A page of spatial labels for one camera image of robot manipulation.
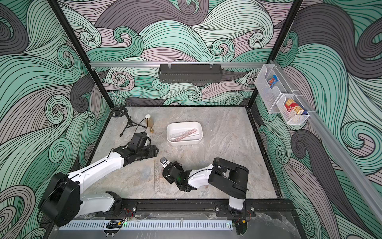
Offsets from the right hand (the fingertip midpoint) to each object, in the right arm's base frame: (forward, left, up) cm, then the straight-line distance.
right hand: (170, 167), depth 87 cm
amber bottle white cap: (+30, +16, +6) cm, 34 cm away
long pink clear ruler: (-6, +7, 0) cm, 10 cm away
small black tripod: (+24, +29, +24) cm, 45 cm away
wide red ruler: (+22, -9, +1) cm, 24 cm away
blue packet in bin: (+36, -60, +35) cm, 78 cm away
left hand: (+7, +9, +9) cm, 14 cm away
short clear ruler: (+25, -7, -1) cm, 26 cm away
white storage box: (+29, -2, 0) cm, 30 cm away
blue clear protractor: (-4, +15, 0) cm, 15 cm away
